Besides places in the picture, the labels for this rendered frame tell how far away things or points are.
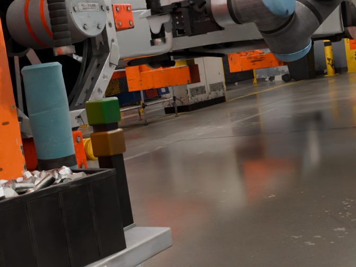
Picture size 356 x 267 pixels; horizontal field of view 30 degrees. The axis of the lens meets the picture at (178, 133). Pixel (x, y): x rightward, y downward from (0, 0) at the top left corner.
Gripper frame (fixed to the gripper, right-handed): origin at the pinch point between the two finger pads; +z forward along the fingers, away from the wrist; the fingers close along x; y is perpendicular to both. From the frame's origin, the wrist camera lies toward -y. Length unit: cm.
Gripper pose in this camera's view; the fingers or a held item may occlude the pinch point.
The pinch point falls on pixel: (147, 13)
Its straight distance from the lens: 165.5
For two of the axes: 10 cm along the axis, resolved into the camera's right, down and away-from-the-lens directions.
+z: -8.3, 0.7, 5.6
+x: 5.4, -1.6, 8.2
